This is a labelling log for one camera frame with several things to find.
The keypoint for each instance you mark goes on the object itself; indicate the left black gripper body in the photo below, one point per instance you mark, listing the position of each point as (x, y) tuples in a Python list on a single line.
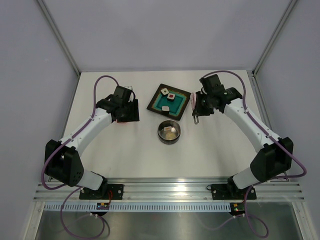
[(130, 113)]

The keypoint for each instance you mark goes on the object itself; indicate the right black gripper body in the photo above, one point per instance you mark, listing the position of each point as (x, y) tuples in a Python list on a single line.
[(204, 106)]

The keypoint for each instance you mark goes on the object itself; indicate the white sushi red centre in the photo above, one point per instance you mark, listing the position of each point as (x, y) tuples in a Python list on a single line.
[(171, 97)]

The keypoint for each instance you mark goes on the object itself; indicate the round steel lunch box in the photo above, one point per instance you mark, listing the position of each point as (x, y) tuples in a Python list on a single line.
[(176, 128)]

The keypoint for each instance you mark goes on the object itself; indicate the round cream steamed bun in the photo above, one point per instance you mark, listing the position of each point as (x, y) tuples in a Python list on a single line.
[(170, 136)]

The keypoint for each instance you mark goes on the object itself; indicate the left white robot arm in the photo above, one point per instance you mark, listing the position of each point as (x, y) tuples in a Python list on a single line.
[(63, 157)]

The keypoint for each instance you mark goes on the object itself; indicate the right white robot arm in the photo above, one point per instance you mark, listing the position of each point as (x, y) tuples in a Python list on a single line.
[(272, 152)]

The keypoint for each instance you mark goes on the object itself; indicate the black teal square plate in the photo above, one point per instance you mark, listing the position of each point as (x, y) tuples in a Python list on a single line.
[(177, 107)]

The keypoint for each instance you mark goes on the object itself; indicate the white sushi dark centre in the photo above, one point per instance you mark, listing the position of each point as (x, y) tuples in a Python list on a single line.
[(165, 109)]

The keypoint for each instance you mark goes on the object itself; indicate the white sushi green centre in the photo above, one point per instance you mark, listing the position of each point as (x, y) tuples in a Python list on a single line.
[(164, 91)]

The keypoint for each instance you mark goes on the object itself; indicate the left small circuit board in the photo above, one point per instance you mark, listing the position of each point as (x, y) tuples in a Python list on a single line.
[(103, 206)]

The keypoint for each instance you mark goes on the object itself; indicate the small circuit board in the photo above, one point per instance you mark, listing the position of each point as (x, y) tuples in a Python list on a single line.
[(103, 206), (237, 209)]

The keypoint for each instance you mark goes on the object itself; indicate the right small circuit board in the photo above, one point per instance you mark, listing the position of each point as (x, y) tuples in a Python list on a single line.
[(237, 209)]

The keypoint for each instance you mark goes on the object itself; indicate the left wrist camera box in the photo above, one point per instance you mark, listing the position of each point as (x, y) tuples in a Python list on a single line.
[(129, 87)]

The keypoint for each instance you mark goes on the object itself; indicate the right side aluminium rail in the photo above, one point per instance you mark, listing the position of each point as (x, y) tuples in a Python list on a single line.
[(272, 93)]

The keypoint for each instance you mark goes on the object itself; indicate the aluminium rail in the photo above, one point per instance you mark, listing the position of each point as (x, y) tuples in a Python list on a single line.
[(194, 189), (272, 93)]

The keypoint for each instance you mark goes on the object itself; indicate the aluminium front rail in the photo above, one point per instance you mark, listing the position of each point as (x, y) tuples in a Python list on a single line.
[(194, 189)]

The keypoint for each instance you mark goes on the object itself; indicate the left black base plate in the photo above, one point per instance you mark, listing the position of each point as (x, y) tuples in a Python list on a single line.
[(105, 192)]

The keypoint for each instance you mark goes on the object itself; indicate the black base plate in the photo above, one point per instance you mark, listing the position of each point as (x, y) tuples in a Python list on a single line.
[(221, 191), (105, 192)]

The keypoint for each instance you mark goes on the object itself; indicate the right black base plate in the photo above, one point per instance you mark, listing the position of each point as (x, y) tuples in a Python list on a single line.
[(221, 191)]

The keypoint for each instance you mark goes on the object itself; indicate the white slotted cable duct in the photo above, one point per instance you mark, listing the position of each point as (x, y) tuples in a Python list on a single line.
[(139, 207)]

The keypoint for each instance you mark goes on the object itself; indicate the left frame post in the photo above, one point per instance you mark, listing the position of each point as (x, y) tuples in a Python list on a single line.
[(44, 9)]

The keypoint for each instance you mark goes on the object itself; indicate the frame post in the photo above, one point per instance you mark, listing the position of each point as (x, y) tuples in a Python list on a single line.
[(275, 35), (44, 9)]

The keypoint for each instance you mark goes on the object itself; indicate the right frame post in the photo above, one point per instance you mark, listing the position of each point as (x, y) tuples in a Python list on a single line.
[(275, 35)]

